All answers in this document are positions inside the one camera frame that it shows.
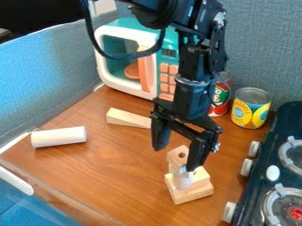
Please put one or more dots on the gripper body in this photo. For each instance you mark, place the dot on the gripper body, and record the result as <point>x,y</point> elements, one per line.
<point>190,101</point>

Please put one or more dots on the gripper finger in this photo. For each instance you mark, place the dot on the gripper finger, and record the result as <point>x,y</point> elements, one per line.
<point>160,134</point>
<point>197,155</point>

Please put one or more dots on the wooden block with hole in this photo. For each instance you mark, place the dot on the wooden block with hole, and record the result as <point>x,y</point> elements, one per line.
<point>177,159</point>

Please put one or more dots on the red can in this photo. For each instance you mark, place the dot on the red can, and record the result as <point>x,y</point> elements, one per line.
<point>221,94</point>

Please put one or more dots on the wooden square base block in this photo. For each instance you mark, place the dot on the wooden square base block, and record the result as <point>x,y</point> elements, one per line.
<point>192,188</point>

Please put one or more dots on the wooden wedge block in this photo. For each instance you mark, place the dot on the wooden wedge block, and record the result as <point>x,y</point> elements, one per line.
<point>126,118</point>

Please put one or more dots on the yellow can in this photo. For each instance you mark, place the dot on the yellow can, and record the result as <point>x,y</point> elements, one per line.
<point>250,108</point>

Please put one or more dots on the toy microwave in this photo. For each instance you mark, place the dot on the toy microwave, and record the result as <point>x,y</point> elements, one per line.
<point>137,58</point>

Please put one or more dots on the toy stove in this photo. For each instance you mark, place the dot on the toy stove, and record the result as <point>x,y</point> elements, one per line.
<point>271,170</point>

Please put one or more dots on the wooden cylinder block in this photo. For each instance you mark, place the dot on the wooden cylinder block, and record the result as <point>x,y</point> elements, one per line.
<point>58,137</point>

